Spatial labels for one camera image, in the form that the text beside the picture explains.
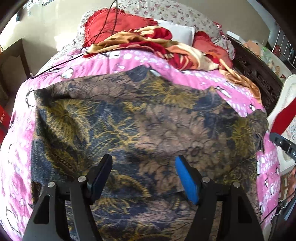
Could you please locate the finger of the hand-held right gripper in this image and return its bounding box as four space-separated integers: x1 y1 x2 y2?
269 132 290 151

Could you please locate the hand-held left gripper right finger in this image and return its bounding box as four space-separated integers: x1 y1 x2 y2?
175 155 265 241

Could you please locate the red yellow floral blanket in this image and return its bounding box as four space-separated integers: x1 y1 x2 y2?
83 25 262 98

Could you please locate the dark floral patterned garment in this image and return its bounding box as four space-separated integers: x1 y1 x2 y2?
31 64 270 241

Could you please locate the dark carved wooden headboard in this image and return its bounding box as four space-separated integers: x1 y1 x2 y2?
228 36 284 115

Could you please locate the white ornate chair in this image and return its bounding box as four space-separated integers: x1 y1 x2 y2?
266 74 296 163

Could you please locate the brown wooden side table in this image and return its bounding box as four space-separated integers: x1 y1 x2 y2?
0 38 31 106

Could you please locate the black cable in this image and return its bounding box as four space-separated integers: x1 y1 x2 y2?
30 0 121 79

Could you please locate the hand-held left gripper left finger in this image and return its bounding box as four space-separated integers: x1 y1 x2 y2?
22 154 113 241

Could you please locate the red box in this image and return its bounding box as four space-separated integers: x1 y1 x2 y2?
0 104 7 139

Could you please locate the red frilled heart pillow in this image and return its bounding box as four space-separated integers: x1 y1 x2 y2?
192 30 234 67
83 7 158 47

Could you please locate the metal wire rack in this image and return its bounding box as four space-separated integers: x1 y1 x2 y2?
270 28 296 67

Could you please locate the pink penguin blanket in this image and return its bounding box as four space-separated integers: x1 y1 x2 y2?
0 47 281 241

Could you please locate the white pillow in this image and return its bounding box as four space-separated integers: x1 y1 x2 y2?
156 20 195 45

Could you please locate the person's right forearm red sleeve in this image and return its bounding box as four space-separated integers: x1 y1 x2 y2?
270 97 296 140

